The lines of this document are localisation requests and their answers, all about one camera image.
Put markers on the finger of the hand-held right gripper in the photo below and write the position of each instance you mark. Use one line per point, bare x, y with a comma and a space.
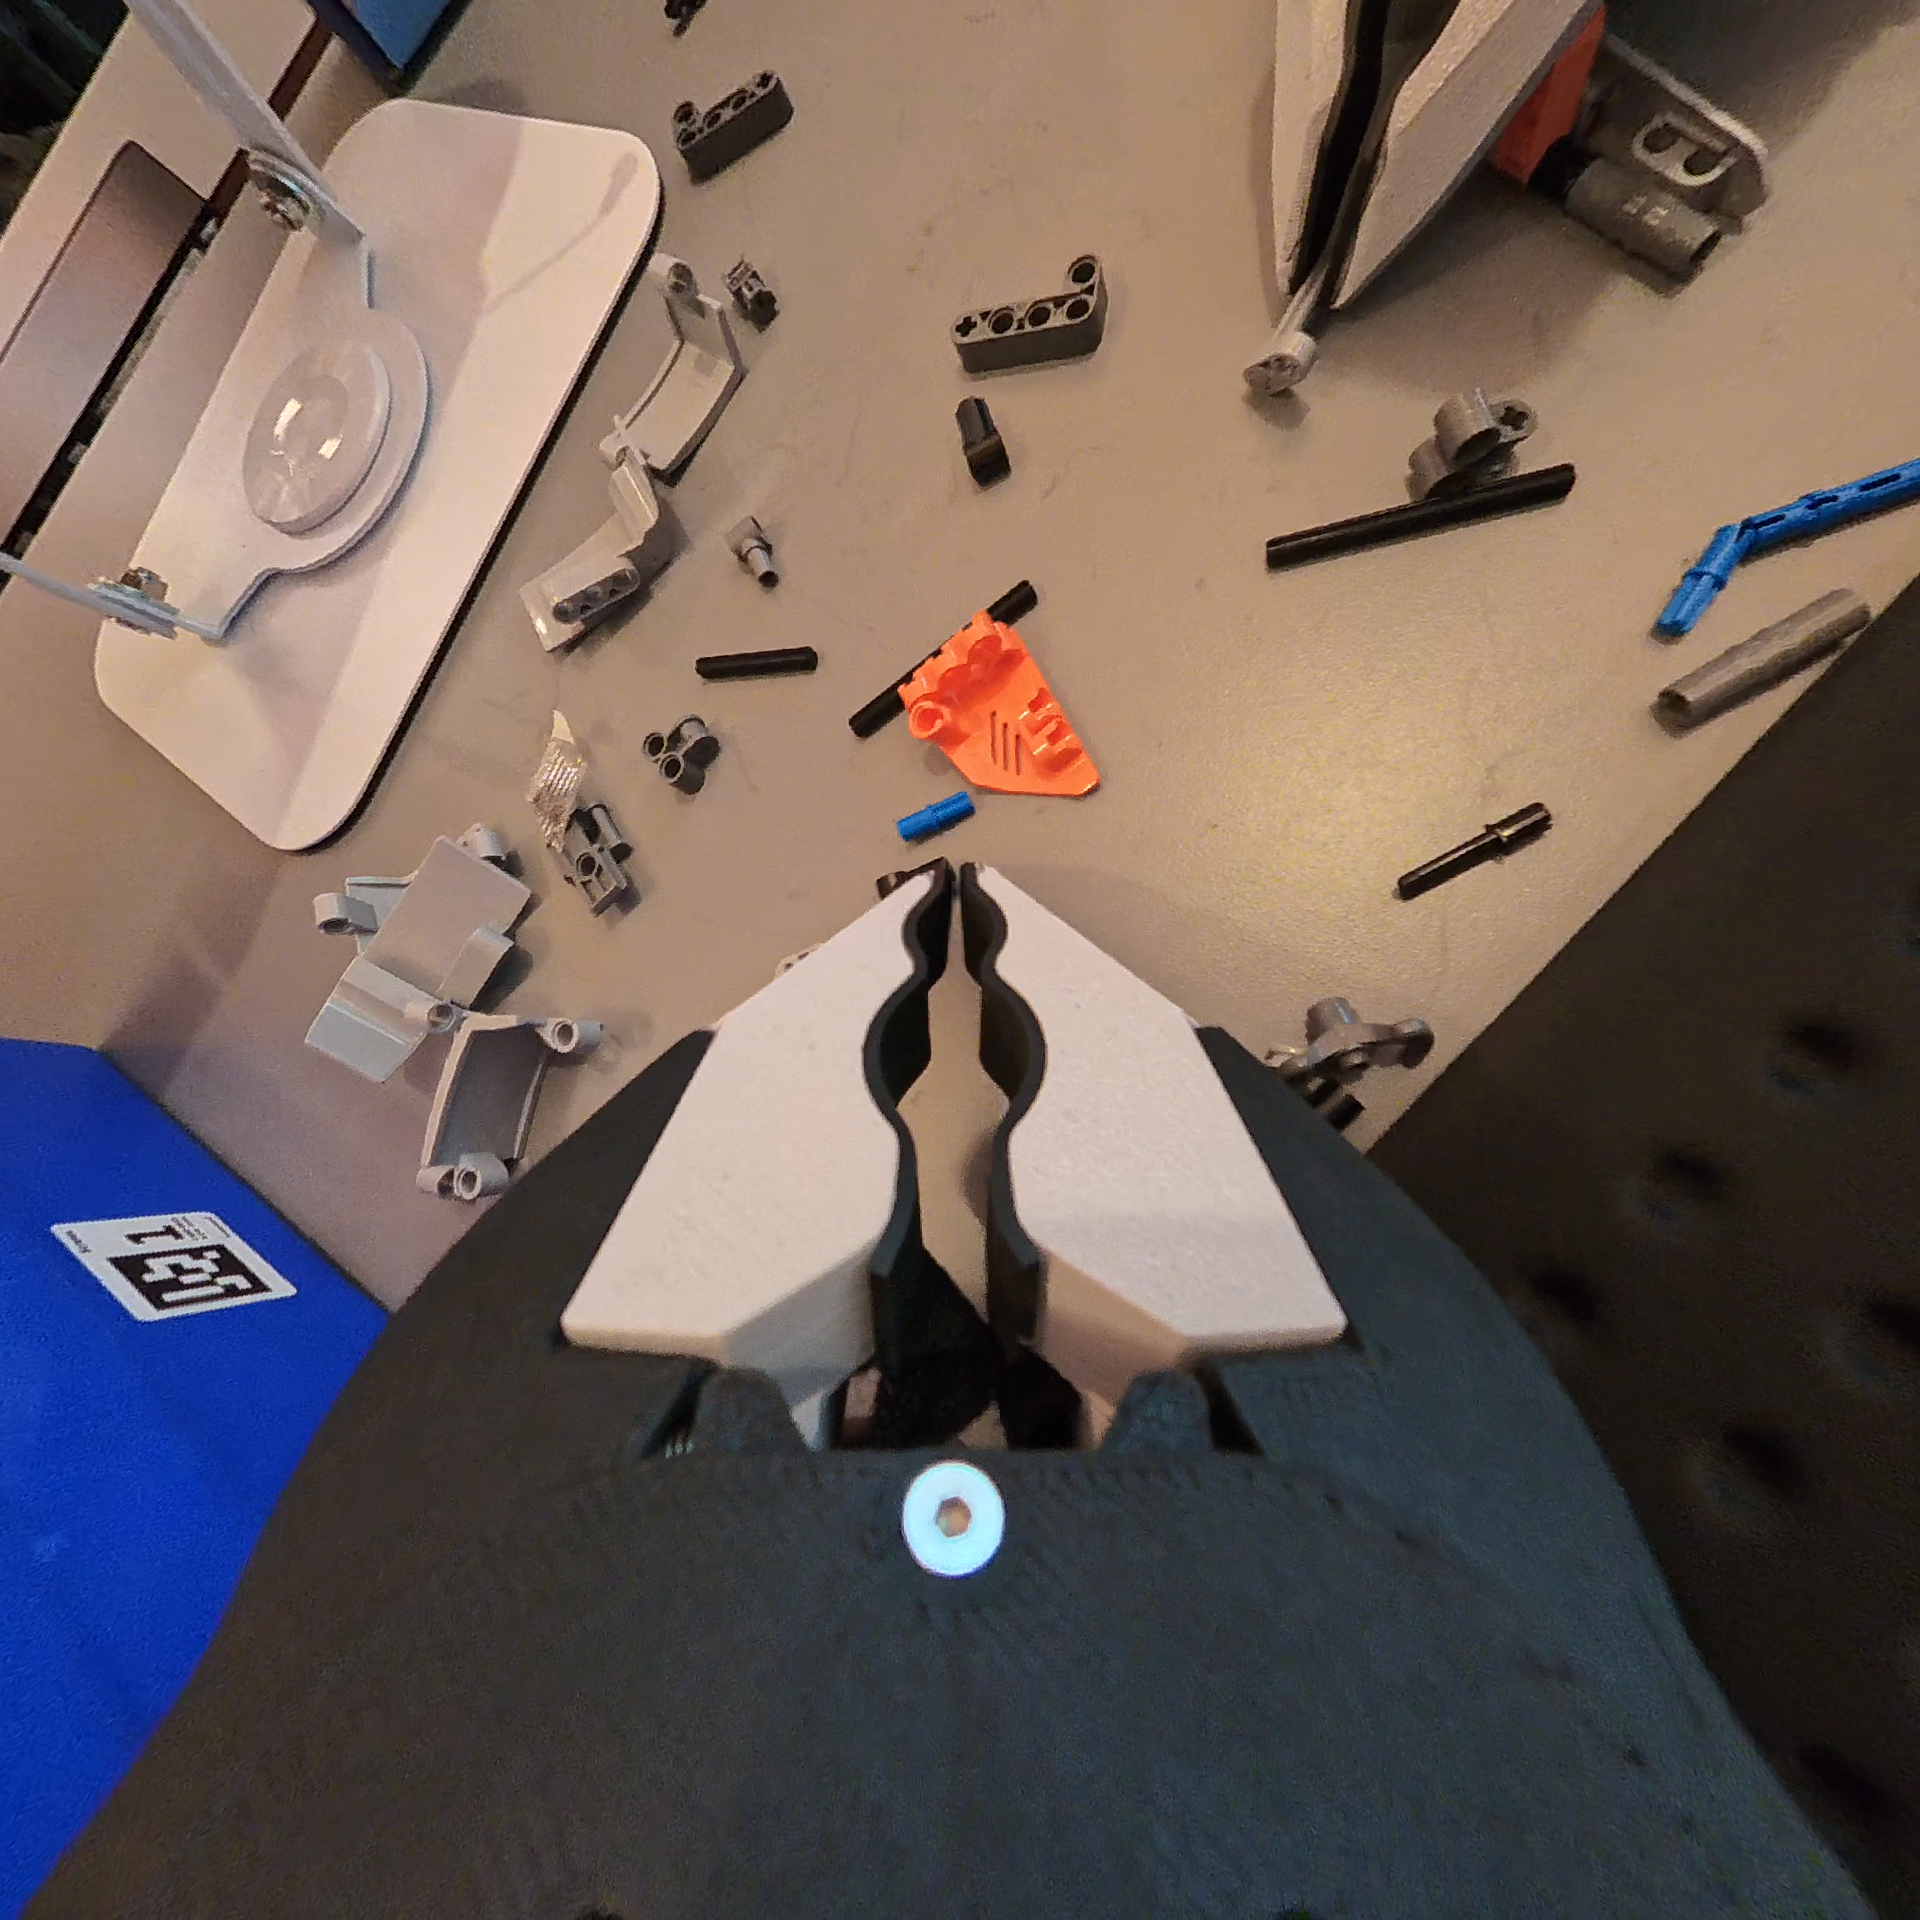
1486, 89
1310, 89

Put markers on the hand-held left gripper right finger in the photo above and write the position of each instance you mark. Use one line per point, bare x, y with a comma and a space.
1170, 1201

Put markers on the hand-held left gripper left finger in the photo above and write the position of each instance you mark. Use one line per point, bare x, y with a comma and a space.
732, 1201

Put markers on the grey tube beam assembly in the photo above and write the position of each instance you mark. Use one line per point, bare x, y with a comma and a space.
1634, 200

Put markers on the short blue pin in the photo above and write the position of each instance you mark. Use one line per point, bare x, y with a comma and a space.
932, 814

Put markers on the blue tagged plastic bin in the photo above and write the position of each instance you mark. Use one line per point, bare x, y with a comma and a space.
91, 1497

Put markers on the black elbow piece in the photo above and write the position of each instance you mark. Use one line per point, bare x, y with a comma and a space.
1333, 1107

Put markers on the silver branched connector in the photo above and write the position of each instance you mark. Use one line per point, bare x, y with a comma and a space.
1350, 1039

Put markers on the grey axle connector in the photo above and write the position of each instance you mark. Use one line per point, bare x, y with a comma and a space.
1470, 440

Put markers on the grey angled beam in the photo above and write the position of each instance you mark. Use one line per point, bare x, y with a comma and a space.
1032, 309

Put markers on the dark grey pin joiner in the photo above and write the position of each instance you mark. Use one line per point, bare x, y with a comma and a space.
596, 858

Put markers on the long black axle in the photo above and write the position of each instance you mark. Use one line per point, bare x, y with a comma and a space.
1416, 514

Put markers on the dark grey double connector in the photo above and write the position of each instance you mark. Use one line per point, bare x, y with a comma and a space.
682, 745

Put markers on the black axle pin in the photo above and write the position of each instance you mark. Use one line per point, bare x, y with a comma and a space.
1470, 851

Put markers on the small clear plastic bag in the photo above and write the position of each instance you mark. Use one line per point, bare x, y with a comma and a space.
553, 777

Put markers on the large orange wedge panel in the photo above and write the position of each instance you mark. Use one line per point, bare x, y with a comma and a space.
1003, 709

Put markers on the blue angled pin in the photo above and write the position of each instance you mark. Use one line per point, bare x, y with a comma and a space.
1789, 545

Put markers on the dark grey short beam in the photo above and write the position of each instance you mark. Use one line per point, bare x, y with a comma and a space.
732, 124

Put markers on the small dark grey connector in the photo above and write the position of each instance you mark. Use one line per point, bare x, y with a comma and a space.
744, 293

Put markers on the silver tube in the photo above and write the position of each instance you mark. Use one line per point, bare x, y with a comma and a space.
1767, 662

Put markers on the light grey box panel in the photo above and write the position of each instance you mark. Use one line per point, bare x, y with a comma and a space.
596, 562

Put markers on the grey pin connector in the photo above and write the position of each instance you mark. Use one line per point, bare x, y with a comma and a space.
755, 553

